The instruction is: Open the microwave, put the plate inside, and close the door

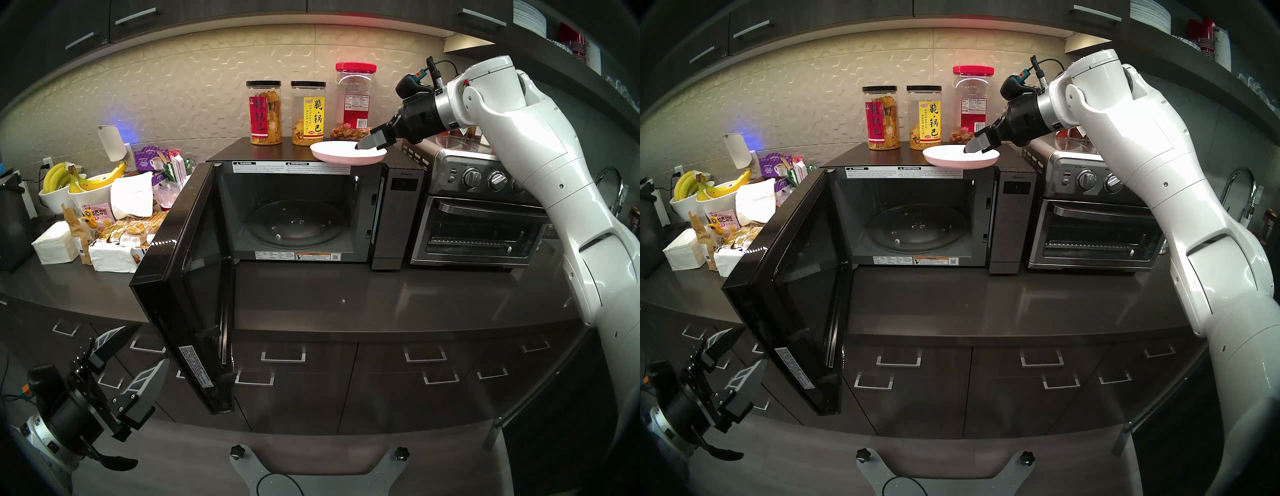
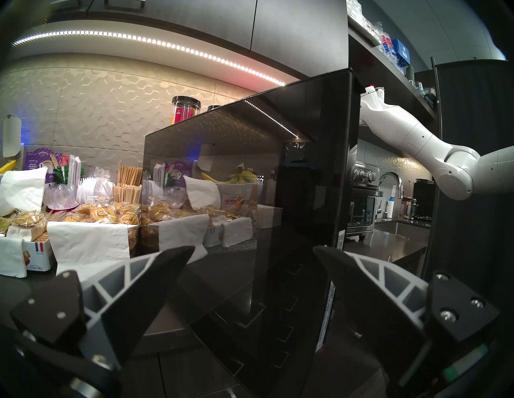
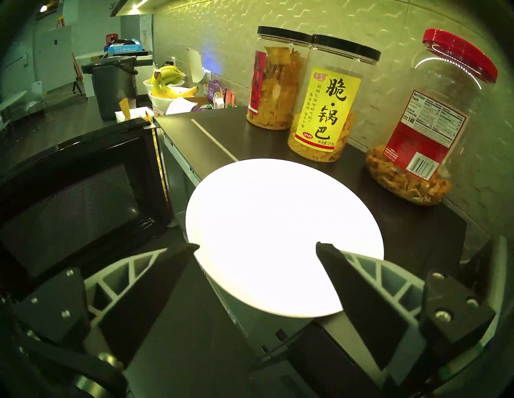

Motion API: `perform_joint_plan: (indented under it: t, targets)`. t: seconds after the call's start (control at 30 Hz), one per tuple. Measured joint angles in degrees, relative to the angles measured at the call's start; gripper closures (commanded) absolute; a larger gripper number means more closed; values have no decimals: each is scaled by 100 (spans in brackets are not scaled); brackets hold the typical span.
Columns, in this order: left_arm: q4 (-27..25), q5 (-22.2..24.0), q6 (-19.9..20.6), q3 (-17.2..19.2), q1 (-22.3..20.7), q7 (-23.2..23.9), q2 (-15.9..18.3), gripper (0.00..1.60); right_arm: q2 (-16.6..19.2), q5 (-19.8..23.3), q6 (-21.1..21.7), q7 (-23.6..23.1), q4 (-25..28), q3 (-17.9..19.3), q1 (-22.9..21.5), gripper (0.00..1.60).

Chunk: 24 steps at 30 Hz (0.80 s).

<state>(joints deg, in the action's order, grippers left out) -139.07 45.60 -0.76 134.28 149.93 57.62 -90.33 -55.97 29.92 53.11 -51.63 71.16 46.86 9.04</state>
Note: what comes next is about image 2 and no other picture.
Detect small white paper napkin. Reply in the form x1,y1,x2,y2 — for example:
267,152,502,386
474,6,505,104
0,235,29,278

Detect white plug-in wall device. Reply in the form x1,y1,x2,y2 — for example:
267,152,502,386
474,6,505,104
3,116,22,159

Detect white plastic forks bundle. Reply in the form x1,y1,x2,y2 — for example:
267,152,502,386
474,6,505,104
77,177,115,205

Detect blue box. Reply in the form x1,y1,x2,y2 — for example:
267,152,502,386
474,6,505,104
392,37,411,65

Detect snack jar red label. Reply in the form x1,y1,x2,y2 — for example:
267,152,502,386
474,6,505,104
171,95,201,125

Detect yellow wrapped cake packs pile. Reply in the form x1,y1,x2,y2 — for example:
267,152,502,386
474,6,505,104
0,203,142,245

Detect chrome kitchen faucet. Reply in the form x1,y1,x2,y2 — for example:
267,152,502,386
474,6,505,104
377,172,404,201

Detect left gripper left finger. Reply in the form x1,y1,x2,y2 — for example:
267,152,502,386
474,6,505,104
10,246,197,366

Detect white box French flag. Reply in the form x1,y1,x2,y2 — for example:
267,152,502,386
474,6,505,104
22,239,55,272

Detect clear cup of plastic spoons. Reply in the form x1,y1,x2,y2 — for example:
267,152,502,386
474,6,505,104
44,185,79,211

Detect dark open wall shelf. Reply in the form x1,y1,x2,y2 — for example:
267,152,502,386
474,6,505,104
347,16,442,161

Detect green red tea packets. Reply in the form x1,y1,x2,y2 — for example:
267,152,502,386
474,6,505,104
54,154,83,189

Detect dark lower cabinet run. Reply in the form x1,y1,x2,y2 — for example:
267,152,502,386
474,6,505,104
120,333,386,398

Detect draped white paper napkin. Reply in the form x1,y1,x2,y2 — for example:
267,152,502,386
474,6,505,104
0,167,49,217

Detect black countertop appliance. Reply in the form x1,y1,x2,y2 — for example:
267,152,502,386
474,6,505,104
413,180,436,221

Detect LED light strip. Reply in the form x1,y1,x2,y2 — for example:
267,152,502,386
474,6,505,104
12,30,286,87

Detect wooden stirrer sticks bundle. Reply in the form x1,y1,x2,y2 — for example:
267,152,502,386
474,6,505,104
114,165,144,204

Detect stainless steel toaster oven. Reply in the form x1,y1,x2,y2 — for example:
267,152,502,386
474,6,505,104
346,160,384,238

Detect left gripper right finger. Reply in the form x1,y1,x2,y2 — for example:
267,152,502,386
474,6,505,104
313,246,500,386

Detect dark upper cabinet door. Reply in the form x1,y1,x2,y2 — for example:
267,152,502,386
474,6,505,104
251,0,349,79
145,0,257,49

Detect large white paper napkin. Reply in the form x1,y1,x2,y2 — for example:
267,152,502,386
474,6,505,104
47,221,139,281

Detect purple biscotti bag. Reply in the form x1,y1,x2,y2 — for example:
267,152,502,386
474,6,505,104
25,148,65,185

